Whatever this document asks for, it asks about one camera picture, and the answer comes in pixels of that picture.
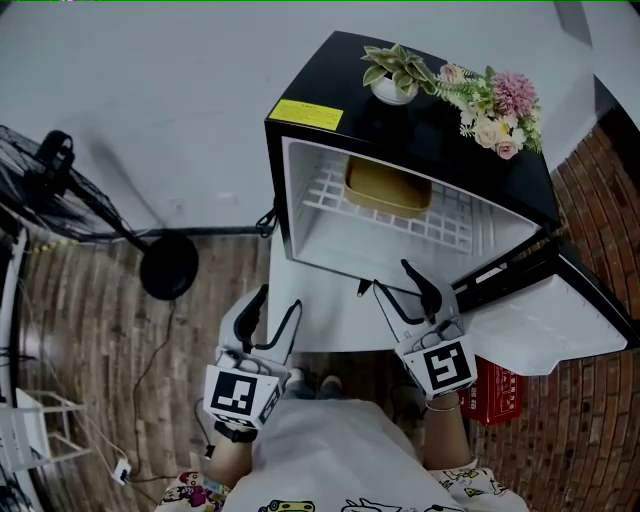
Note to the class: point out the pink artificial flower bouquet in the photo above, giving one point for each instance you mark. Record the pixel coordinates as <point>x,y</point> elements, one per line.
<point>505,100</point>

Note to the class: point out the black mini fridge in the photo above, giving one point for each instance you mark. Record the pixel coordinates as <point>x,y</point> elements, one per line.
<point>350,135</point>

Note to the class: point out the yellow plastic tray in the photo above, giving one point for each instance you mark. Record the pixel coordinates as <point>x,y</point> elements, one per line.
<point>385,190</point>

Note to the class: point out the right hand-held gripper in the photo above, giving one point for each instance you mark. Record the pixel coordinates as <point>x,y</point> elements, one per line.
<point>447,370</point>

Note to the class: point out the green plant in white pot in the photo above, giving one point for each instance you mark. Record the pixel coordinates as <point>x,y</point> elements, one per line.
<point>395,90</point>

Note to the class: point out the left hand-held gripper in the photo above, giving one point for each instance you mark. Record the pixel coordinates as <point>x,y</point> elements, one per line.
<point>232,392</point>

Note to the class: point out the white printed t-shirt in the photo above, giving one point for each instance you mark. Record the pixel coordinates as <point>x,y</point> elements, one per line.
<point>480,485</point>

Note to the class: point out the white metal rack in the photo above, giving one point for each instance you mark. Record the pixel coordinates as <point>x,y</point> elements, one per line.
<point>30,425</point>

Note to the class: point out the person's right shoe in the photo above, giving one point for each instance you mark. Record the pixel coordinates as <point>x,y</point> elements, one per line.
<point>331,387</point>

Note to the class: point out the white power strip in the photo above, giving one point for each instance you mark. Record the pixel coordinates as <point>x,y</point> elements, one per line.
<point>122,471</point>

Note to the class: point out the person's light grey trousers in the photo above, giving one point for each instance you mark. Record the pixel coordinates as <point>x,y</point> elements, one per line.
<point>340,450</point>

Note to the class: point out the black standing fan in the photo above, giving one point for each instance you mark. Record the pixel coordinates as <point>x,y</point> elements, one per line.
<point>170,265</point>

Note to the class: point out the person's left shoe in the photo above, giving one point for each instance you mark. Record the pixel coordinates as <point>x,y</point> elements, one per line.
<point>300,382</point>

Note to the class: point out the person's shoe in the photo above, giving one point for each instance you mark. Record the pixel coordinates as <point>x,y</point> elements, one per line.
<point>300,382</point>
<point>331,387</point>

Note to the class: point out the black wristband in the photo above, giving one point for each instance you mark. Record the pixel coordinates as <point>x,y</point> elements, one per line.
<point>237,434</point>

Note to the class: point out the person's right forearm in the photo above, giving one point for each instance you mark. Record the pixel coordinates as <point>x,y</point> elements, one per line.
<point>445,440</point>

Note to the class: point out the red box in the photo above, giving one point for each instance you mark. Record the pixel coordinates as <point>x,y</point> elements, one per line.
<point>492,395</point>

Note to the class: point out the person's left forearm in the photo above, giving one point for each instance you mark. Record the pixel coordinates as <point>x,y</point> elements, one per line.
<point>230,460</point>

